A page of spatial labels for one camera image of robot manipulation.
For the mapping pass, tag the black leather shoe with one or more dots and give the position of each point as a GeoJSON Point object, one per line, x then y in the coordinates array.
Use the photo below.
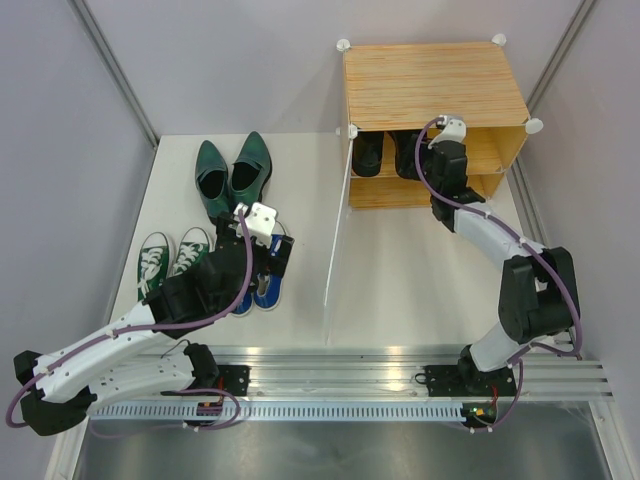
{"type": "Point", "coordinates": [404, 142]}
{"type": "Point", "coordinates": [367, 153]}

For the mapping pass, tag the left green leather shoe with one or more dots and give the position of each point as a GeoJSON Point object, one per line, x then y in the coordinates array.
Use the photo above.
{"type": "Point", "coordinates": [211, 179]}

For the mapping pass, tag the right green canvas sneaker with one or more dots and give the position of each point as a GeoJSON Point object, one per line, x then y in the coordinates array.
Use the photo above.
{"type": "Point", "coordinates": [194, 245]}

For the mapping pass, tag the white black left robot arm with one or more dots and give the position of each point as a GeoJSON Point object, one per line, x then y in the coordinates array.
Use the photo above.
{"type": "Point", "coordinates": [177, 294]}

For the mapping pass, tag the left blue canvas sneaker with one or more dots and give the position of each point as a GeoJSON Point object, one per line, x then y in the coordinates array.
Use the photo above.
{"type": "Point", "coordinates": [244, 307]}

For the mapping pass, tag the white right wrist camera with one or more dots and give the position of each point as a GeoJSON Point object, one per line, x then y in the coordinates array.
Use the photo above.
{"type": "Point", "coordinates": [451, 128]}

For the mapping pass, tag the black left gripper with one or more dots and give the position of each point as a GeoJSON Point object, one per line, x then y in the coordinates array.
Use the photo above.
{"type": "Point", "coordinates": [275, 263]}

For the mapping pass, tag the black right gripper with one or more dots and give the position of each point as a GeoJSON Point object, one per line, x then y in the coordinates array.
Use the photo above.
{"type": "Point", "coordinates": [424, 151]}

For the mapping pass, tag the right green leather shoe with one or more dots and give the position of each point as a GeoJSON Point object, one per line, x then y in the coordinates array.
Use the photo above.
{"type": "Point", "coordinates": [251, 171]}

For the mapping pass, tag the white slotted cable duct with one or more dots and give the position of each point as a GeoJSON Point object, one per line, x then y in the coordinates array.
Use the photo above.
{"type": "Point", "coordinates": [420, 411]}

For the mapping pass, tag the green leather shoe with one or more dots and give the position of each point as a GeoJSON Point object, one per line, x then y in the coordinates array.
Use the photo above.
{"type": "Point", "coordinates": [211, 179]}
{"type": "Point", "coordinates": [251, 171]}

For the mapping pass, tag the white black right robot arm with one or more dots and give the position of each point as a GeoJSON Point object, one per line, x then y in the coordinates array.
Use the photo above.
{"type": "Point", "coordinates": [538, 295]}

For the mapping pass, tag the right blue canvas sneaker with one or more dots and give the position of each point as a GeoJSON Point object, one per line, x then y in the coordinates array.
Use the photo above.
{"type": "Point", "coordinates": [268, 293]}

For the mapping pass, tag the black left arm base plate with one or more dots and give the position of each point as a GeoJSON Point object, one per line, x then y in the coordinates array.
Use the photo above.
{"type": "Point", "coordinates": [233, 379]}

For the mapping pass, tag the wooden shoe cabinet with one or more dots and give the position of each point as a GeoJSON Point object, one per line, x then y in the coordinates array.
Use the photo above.
{"type": "Point", "coordinates": [389, 88]}

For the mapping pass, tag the green canvas sneaker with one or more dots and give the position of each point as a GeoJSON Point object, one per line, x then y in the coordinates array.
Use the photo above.
{"type": "Point", "coordinates": [154, 259]}
{"type": "Point", "coordinates": [194, 245]}

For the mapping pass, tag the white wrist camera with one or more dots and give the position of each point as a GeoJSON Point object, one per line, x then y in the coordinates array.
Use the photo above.
{"type": "Point", "coordinates": [451, 128]}
{"type": "Point", "coordinates": [260, 221]}

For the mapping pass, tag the white cabinet door panel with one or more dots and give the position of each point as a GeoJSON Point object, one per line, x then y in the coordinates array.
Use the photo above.
{"type": "Point", "coordinates": [331, 286]}

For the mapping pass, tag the aluminium mounting rail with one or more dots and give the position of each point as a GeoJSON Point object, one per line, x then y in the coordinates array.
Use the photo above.
{"type": "Point", "coordinates": [387, 373]}

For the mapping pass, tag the blue canvas sneaker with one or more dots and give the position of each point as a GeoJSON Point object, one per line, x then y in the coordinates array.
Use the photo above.
{"type": "Point", "coordinates": [244, 307]}
{"type": "Point", "coordinates": [268, 293]}

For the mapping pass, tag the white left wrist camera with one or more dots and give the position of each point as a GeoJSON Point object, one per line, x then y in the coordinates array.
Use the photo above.
{"type": "Point", "coordinates": [260, 221]}

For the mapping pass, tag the left green canvas sneaker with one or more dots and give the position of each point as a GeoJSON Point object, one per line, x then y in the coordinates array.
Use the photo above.
{"type": "Point", "coordinates": [154, 259]}

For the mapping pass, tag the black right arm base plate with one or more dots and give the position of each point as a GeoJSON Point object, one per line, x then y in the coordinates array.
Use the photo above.
{"type": "Point", "coordinates": [448, 381]}

